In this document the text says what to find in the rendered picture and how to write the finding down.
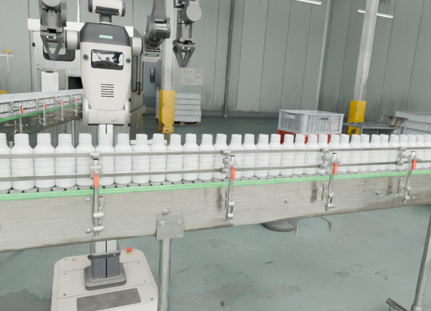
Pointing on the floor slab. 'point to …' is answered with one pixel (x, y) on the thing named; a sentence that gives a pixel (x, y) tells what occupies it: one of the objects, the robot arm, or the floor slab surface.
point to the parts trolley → (373, 126)
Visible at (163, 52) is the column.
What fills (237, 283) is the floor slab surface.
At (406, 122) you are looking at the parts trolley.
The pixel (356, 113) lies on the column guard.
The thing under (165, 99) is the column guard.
